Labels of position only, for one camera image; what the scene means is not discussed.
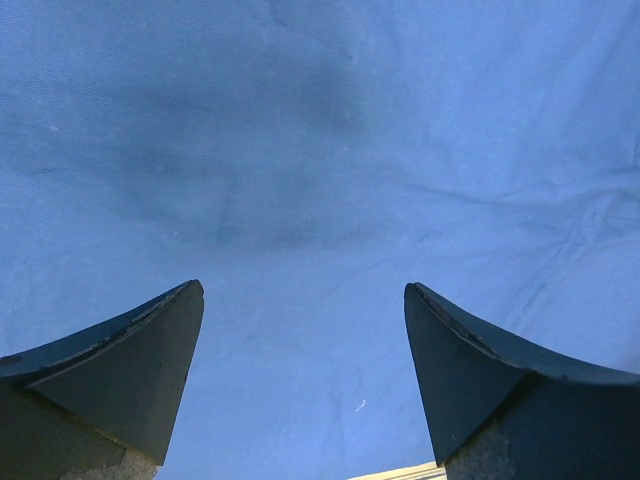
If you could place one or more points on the aluminium front rail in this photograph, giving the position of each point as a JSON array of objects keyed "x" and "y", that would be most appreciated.
[{"x": 425, "y": 471}]

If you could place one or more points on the blue surgical drape cloth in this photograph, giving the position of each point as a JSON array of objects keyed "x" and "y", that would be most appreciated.
[{"x": 305, "y": 161}]

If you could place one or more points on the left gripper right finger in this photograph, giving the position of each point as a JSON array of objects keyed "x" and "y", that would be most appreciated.
[{"x": 501, "y": 407}]

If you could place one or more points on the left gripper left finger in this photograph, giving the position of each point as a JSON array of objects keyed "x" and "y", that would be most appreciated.
[{"x": 101, "y": 403}]

